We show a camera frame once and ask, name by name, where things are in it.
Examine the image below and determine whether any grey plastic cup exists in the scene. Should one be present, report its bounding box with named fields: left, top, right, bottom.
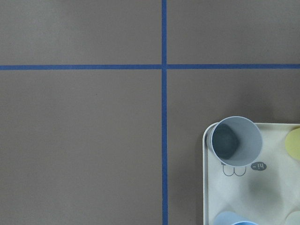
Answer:
left=206, top=116, right=263, bottom=167

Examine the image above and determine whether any yellow plastic cup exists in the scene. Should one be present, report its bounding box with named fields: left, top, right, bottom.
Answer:
left=285, top=128, right=300, bottom=161

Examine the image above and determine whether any blue plastic cup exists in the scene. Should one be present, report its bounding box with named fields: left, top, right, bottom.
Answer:
left=213, top=211, right=257, bottom=225

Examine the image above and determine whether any pale green plastic cup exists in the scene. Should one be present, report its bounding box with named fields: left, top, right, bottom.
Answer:
left=285, top=211, right=300, bottom=225

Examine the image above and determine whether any cream plastic tray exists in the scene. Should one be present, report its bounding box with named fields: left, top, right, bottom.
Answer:
left=202, top=123, right=300, bottom=225

